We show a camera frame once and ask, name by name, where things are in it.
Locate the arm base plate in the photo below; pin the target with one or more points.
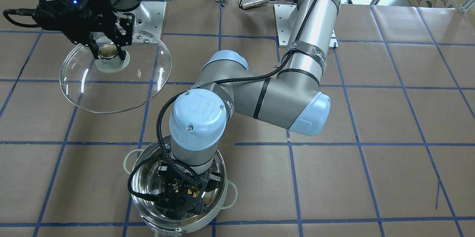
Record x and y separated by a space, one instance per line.
318 29
149 17

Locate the silver cylindrical connector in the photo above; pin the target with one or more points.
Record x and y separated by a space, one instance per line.
253 4

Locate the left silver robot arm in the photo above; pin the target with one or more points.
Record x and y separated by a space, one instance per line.
190 125

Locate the pale green cooking pot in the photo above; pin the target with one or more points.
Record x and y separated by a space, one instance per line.
141 164

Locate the glass pot lid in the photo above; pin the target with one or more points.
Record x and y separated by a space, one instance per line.
110 85

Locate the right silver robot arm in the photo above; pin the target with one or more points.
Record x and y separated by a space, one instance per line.
122 5

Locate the yellow corn cob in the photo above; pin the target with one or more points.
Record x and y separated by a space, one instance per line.
192 192

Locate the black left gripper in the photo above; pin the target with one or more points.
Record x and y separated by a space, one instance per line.
162 170

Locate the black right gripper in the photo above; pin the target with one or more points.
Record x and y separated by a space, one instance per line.
97 13

